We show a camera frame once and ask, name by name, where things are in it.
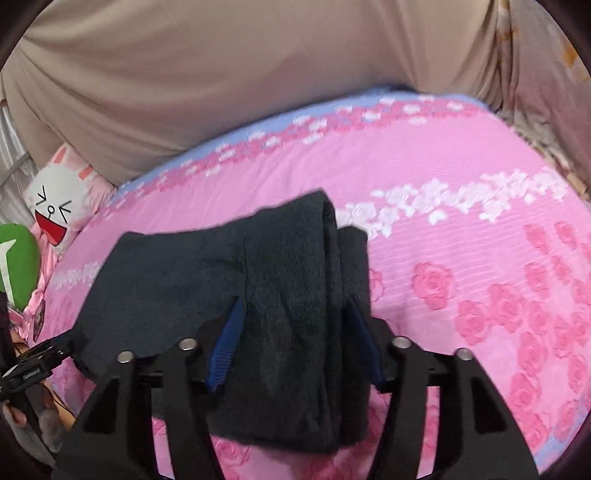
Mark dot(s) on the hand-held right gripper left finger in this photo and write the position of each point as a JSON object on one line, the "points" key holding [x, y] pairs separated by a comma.
{"points": [[228, 341]]}

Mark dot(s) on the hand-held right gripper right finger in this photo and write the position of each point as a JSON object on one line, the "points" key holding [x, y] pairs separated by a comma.
{"points": [[364, 339]]}

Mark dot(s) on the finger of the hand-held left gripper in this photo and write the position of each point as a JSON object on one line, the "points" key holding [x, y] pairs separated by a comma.
{"points": [[55, 350]]}

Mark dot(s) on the dark grey pants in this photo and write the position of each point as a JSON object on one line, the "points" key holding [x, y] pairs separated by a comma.
{"points": [[277, 300]]}

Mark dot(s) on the person's left hand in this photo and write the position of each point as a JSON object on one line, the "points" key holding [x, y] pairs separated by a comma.
{"points": [[14, 417]]}

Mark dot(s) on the green pillow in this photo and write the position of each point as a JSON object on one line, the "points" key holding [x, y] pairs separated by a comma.
{"points": [[16, 263]]}

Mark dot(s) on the pink rabbit pillow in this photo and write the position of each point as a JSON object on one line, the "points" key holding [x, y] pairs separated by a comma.
{"points": [[60, 198]]}

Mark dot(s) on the pink floral bed sheet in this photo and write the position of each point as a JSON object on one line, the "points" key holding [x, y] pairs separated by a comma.
{"points": [[438, 152]]}

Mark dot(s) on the beige hanging cloth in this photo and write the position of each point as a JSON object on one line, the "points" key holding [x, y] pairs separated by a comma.
{"points": [[207, 69]]}

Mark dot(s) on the cream printed blanket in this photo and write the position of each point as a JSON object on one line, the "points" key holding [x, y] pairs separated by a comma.
{"points": [[545, 69]]}

